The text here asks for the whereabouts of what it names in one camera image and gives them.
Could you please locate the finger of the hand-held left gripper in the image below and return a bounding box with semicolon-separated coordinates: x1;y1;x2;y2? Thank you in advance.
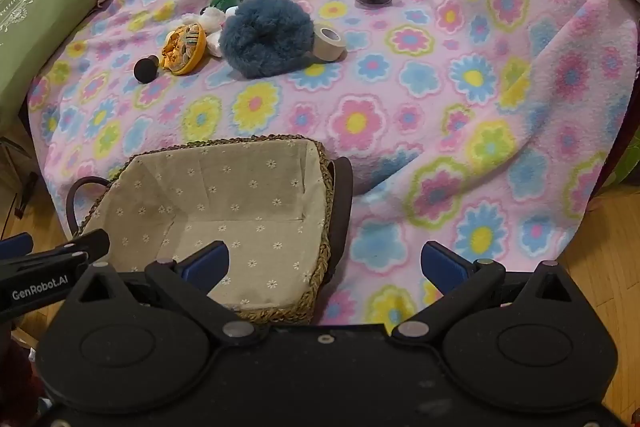
22;229;111;267
0;234;35;261

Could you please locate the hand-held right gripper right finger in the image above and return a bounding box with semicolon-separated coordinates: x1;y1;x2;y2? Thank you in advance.
392;242;586;344

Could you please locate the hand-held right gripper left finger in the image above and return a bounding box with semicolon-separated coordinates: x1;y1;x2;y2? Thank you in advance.
65;241;261;347

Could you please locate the cloth-lined woven basket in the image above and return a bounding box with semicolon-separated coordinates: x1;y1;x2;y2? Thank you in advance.
66;134;354;327

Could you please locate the blue fluffy scrunchie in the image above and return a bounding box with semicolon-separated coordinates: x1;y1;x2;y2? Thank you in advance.
218;0;316;80

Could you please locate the person's left forearm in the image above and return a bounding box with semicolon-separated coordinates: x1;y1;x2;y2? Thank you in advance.
0;342;40;427

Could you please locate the pink floral fleece blanket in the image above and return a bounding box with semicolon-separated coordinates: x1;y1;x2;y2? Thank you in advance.
27;0;640;328

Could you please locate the green printed cushion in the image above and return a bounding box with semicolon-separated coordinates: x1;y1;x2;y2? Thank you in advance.
0;0;108;128

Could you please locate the beige tape roll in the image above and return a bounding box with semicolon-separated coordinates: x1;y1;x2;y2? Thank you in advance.
311;24;347;62

